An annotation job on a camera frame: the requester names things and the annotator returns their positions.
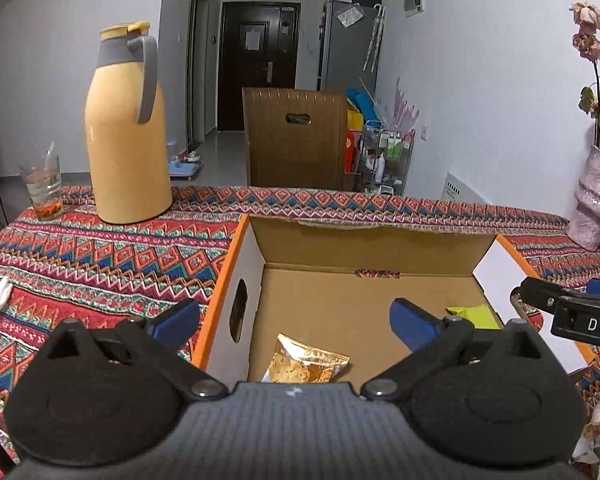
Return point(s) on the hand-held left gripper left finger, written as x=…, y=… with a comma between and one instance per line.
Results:
x=177, y=320

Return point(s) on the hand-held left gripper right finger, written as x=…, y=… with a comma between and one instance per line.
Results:
x=410, y=325

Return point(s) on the cardboard box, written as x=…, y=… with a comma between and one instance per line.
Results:
x=330, y=300

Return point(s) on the yellow-green snack packet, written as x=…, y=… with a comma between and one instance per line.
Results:
x=475, y=316

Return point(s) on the pink textured vase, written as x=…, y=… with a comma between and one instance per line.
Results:
x=592, y=200

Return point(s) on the chip snack packet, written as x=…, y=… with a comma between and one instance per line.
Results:
x=305, y=360

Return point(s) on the blue floor tray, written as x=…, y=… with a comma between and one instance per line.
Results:
x=185, y=167

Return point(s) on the red box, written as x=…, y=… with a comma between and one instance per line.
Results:
x=352, y=152

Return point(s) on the glass cup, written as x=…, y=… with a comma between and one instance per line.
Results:
x=42, y=190

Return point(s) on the brown wooden chair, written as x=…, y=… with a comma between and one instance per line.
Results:
x=280, y=160

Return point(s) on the yellow bag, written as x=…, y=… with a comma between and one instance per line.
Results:
x=355, y=120

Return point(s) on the purple feather decoration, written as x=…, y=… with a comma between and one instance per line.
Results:
x=400, y=107

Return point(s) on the blue bag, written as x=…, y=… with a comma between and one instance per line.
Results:
x=362, y=102

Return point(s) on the dark entrance door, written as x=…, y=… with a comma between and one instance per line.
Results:
x=240, y=85

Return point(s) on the dark side door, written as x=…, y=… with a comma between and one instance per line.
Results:
x=197, y=70

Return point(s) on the dried pink flowers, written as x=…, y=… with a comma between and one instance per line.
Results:
x=587, y=15

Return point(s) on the grey fridge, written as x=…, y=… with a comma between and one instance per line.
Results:
x=340, y=60

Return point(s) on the white folded umbrella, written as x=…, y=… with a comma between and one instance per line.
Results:
x=374, y=40

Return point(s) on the paper notice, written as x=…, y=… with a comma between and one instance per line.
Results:
x=252, y=40

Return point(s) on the clear plastic bag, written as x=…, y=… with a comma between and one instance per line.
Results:
x=350, y=17

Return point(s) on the white wall heater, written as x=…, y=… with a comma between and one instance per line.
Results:
x=460, y=190

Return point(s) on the white wall socket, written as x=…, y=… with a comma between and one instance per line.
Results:
x=425, y=133

